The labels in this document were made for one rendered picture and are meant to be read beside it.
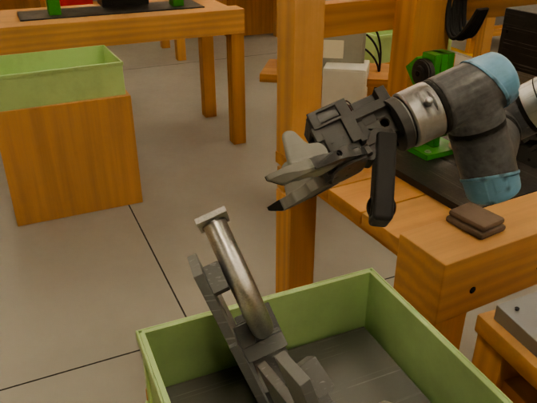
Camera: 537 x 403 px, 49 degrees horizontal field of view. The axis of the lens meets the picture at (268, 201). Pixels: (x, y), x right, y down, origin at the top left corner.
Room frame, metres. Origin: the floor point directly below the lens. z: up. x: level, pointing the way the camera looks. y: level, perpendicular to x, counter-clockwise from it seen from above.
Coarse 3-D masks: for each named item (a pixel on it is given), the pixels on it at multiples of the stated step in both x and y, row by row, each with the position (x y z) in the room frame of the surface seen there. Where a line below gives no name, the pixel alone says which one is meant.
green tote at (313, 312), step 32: (320, 288) 0.79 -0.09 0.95; (352, 288) 0.82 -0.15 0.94; (384, 288) 0.79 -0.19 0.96; (192, 320) 0.71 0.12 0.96; (288, 320) 0.77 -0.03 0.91; (320, 320) 0.80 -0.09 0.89; (352, 320) 0.82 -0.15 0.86; (384, 320) 0.78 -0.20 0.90; (416, 320) 0.71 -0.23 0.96; (160, 352) 0.68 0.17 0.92; (192, 352) 0.70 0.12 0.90; (224, 352) 0.72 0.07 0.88; (416, 352) 0.70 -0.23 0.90; (448, 352) 0.64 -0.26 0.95; (160, 384) 0.57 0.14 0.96; (416, 384) 0.69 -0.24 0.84; (448, 384) 0.63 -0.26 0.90; (480, 384) 0.58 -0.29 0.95
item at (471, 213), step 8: (456, 208) 1.12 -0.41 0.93; (464, 208) 1.12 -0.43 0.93; (472, 208) 1.12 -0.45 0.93; (480, 208) 1.12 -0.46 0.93; (448, 216) 1.11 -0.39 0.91; (456, 216) 1.10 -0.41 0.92; (464, 216) 1.08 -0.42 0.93; (472, 216) 1.08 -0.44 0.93; (480, 216) 1.08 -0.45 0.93; (488, 216) 1.08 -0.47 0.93; (496, 216) 1.08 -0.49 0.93; (456, 224) 1.09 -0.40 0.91; (464, 224) 1.08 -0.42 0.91; (472, 224) 1.06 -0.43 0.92; (480, 224) 1.05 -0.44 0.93; (488, 224) 1.05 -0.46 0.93; (496, 224) 1.06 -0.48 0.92; (472, 232) 1.05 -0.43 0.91; (480, 232) 1.04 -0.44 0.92; (488, 232) 1.04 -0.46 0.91; (496, 232) 1.05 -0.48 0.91
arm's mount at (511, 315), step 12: (516, 300) 0.85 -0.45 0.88; (528, 300) 0.85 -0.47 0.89; (504, 312) 0.82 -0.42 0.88; (516, 312) 0.82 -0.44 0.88; (528, 312) 0.82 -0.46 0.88; (504, 324) 0.82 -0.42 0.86; (516, 324) 0.79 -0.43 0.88; (528, 324) 0.79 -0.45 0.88; (516, 336) 0.79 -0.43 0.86; (528, 336) 0.77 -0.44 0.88; (528, 348) 0.76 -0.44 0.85
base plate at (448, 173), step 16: (400, 160) 1.44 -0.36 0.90; (416, 160) 1.44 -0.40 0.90; (432, 160) 1.44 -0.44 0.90; (448, 160) 1.44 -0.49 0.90; (400, 176) 1.37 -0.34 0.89; (416, 176) 1.34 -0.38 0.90; (432, 176) 1.34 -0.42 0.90; (448, 176) 1.34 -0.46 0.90; (528, 176) 1.34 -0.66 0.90; (432, 192) 1.26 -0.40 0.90; (448, 192) 1.25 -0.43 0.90; (464, 192) 1.25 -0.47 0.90; (528, 192) 1.25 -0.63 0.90
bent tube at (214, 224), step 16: (224, 208) 0.61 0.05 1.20; (208, 224) 0.61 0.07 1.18; (224, 224) 0.62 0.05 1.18; (224, 240) 0.60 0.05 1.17; (224, 256) 0.59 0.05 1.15; (240, 256) 0.59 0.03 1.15; (224, 272) 0.58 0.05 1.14; (240, 272) 0.57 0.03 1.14; (240, 288) 0.56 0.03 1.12; (256, 288) 0.57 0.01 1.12; (240, 304) 0.56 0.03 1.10; (256, 304) 0.56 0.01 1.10; (256, 320) 0.56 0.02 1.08; (256, 336) 0.58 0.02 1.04
